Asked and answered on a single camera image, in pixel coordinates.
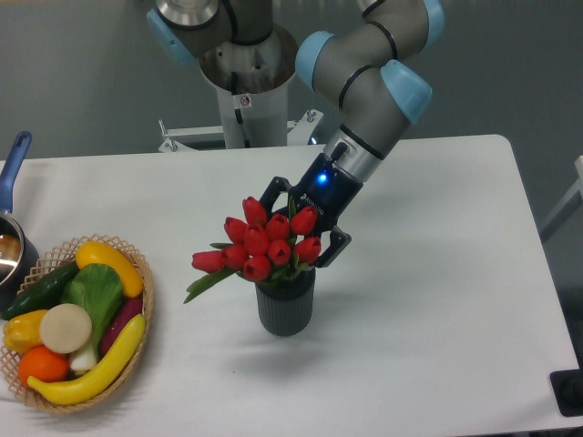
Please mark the blue handled saucepan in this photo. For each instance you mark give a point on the blue handled saucepan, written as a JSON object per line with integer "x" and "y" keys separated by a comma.
{"x": 18, "y": 254}

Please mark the green cucumber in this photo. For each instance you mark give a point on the green cucumber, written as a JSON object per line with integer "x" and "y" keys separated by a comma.
{"x": 43, "y": 294}

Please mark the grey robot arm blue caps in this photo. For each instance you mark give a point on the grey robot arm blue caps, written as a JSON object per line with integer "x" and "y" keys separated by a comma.
{"x": 250, "y": 61}

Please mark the white furniture leg right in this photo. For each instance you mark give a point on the white furniture leg right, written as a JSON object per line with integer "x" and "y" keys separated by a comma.
{"x": 565, "y": 207}

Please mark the green bok choy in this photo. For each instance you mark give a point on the green bok choy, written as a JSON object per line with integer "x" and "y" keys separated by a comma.
{"x": 98, "y": 290}

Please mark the red tulip bouquet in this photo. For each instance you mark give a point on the red tulip bouquet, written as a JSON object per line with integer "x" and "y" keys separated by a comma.
{"x": 269, "y": 250}

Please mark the beige round disc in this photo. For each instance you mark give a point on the beige round disc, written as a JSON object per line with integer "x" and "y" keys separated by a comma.
{"x": 65, "y": 328}

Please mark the black clamp at table corner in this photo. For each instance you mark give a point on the black clamp at table corner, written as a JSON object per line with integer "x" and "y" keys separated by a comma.
{"x": 567, "y": 388}

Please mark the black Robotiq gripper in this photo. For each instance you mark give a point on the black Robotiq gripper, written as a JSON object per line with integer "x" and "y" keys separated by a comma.
{"x": 329, "y": 185}

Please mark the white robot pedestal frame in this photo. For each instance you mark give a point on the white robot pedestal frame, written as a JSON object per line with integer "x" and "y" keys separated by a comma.
{"x": 248, "y": 120}

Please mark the purple eggplant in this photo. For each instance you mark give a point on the purple eggplant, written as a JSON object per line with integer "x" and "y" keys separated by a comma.
{"x": 127, "y": 311}

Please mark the yellow bell pepper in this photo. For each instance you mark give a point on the yellow bell pepper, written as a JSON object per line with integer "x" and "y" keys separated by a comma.
{"x": 22, "y": 333}

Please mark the yellow banana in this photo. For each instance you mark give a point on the yellow banana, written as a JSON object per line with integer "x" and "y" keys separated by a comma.
{"x": 98, "y": 379}

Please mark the dark grey ribbed vase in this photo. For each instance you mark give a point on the dark grey ribbed vase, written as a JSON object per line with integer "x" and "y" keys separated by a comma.
{"x": 287, "y": 309}

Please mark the orange fruit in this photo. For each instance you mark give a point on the orange fruit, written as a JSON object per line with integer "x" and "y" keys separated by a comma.
{"x": 43, "y": 364}

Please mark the yellow squash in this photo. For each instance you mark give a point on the yellow squash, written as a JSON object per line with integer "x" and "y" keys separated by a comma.
{"x": 96, "y": 252}

